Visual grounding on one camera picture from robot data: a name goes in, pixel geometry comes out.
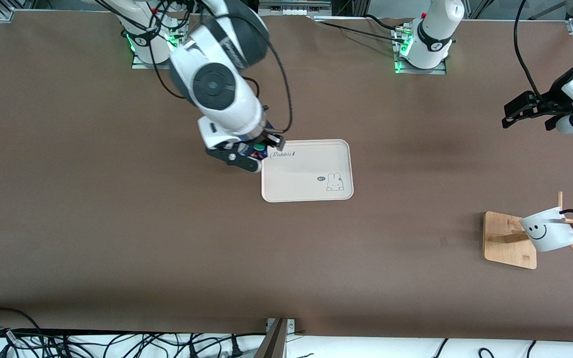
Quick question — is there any blue white milk carton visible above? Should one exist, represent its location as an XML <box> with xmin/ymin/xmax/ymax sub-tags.
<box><xmin>239</xmin><ymin>142</ymin><xmax>268</xmax><ymax>161</ymax></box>

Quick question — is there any white smiley mug black handle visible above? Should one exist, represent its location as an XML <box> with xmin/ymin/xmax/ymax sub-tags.
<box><xmin>519</xmin><ymin>206</ymin><xmax>573</xmax><ymax>253</ymax></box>

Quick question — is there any cream rabbit print tray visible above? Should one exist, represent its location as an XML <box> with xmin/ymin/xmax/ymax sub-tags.
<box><xmin>261</xmin><ymin>139</ymin><xmax>355</xmax><ymax>203</ymax></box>

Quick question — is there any wooden mug tree rack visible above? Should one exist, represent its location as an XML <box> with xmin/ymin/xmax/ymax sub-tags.
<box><xmin>483</xmin><ymin>191</ymin><xmax>573</xmax><ymax>270</ymax></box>

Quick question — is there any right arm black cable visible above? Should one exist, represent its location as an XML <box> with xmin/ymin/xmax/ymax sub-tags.
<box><xmin>93</xmin><ymin>0</ymin><xmax>294</xmax><ymax>135</ymax></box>

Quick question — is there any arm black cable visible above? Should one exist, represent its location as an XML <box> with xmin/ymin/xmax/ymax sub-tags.
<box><xmin>93</xmin><ymin>0</ymin><xmax>294</xmax><ymax>135</ymax></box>
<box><xmin>514</xmin><ymin>0</ymin><xmax>548</xmax><ymax>107</ymax></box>

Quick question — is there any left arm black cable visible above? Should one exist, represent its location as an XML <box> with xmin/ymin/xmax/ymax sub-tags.
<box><xmin>514</xmin><ymin>0</ymin><xmax>548</xmax><ymax>107</ymax></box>

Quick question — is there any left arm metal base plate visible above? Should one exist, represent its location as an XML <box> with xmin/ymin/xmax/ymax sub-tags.
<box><xmin>393</xmin><ymin>22</ymin><xmax>447</xmax><ymax>75</ymax></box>

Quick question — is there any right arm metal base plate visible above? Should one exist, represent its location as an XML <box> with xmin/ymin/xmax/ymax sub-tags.
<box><xmin>131</xmin><ymin>20</ymin><xmax>185</xmax><ymax>69</ymax></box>

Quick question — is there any metal frame with sockets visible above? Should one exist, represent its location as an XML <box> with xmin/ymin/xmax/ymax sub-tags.
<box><xmin>258</xmin><ymin>0</ymin><xmax>333</xmax><ymax>16</ymax></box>

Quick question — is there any black base cable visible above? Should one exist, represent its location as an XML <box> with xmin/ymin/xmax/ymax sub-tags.
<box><xmin>311</xmin><ymin>17</ymin><xmax>409</xmax><ymax>45</ymax></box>
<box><xmin>364</xmin><ymin>13</ymin><xmax>409</xmax><ymax>33</ymax></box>

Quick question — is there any small metal bracket plate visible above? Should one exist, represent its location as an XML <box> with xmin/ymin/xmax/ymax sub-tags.
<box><xmin>266</xmin><ymin>318</ymin><xmax>296</xmax><ymax>333</ymax></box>

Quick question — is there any dark metal post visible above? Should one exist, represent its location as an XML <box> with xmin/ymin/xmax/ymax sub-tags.
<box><xmin>254</xmin><ymin>318</ymin><xmax>288</xmax><ymax>358</ymax></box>

